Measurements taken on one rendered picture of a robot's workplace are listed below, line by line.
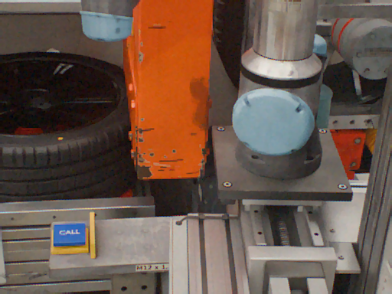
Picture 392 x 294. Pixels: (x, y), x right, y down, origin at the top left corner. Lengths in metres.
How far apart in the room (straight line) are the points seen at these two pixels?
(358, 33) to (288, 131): 0.67
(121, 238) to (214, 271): 0.57
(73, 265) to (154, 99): 0.40
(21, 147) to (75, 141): 0.14
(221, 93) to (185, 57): 1.77
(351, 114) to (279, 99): 0.92
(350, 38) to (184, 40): 0.38
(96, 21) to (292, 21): 0.28
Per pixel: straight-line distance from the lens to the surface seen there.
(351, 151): 1.98
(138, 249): 1.68
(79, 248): 1.67
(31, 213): 1.93
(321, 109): 1.76
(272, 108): 1.04
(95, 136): 2.01
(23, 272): 2.04
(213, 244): 1.23
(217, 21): 1.85
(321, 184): 1.26
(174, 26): 1.61
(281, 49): 1.04
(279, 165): 1.24
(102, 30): 1.10
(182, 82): 1.67
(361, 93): 2.04
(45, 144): 1.98
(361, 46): 1.70
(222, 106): 3.30
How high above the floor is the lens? 1.48
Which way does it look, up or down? 30 degrees down
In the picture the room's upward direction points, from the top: 3 degrees clockwise
